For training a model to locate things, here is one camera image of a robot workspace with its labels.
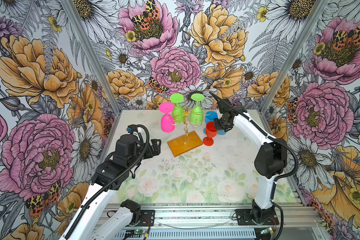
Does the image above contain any red wine glass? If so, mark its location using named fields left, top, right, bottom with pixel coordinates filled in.
left=203, top=121, right=218, bottom=147

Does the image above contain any pink wine glass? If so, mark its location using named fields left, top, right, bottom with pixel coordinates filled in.
left=159, top=102, right=175, bottom=133

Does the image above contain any green wine glass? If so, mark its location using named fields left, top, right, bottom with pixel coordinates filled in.
left=170, top=93, right=185, bottom=124
left=190, top=94, right=205, bottom=125

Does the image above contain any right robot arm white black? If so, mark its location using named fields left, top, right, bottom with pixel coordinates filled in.
left=211, top=94, right=298, bottom=224

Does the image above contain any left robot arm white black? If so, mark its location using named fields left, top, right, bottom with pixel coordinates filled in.
left=60, top=134, right=162, bottom=240

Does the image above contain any gold wire rack wooden base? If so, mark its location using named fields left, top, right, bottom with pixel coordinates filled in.
left=168, top=107, right=206, bottom=157

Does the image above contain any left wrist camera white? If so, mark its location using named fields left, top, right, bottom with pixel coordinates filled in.
left=127, top=125, right=138, bottom=134

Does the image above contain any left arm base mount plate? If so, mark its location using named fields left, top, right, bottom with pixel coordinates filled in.
left=136, top=210, right=156, bottom=227

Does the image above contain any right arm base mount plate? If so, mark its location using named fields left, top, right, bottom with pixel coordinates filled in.
left=234, top=209, right=280, bottom=226

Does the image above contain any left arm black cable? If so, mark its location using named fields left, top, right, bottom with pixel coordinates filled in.
left=64, top=124, right=151, bottom=239

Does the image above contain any left aluminium frame post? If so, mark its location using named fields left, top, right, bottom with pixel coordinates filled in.
left=62, top=1, right=122, bottom=117

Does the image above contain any aluminium frame post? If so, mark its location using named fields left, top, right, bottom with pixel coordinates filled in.
left=62, top=1, right=122, bottom=117
left=260, top=0, right=331, bottom=114

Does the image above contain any aluminium front rail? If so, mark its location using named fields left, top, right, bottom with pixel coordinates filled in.
left=115, top=204, right=329, bottom=240

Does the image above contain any right aluminium frame post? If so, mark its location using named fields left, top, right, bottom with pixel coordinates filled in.
left=260, top=0, right=331, bottom=114

